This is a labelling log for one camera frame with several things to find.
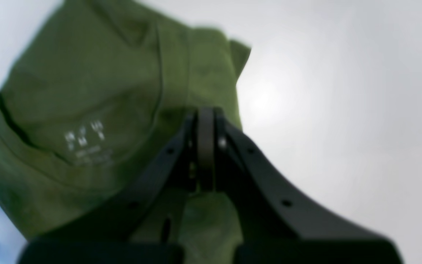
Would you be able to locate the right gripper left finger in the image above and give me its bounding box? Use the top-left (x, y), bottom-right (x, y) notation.
top-left (19, 111), bottom-right (197, 264)

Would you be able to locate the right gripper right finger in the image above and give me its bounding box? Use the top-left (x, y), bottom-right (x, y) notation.
top-left (213, 109), bottom-right (402, 264)

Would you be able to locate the olive green T-shirt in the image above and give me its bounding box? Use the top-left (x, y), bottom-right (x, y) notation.
top-left (0, 0), bottom-right (252, 264)

